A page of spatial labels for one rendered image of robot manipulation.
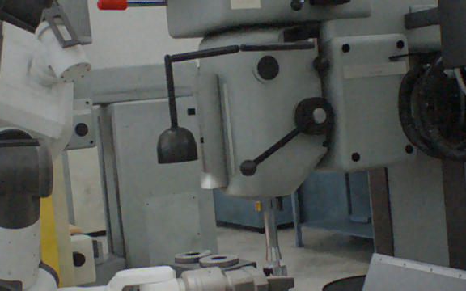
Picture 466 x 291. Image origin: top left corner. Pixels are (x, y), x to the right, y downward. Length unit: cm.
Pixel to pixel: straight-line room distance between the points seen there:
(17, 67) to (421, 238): 91
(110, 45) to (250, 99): 963
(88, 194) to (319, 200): 293
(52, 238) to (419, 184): 178
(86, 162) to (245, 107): 853
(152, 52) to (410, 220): 960
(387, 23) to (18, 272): 84
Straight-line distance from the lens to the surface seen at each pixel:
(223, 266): 172
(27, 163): 139
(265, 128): 140
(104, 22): 1102
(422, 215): 173
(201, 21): 142
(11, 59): 155
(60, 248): 317
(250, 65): 140
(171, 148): 134
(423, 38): 162
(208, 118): 143
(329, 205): 878
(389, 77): 154
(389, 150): 154
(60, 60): 147
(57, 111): 151
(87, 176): 990
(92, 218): 995
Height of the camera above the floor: 149
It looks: 3 degrees down
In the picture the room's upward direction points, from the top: 6 degrees counter-clockwise
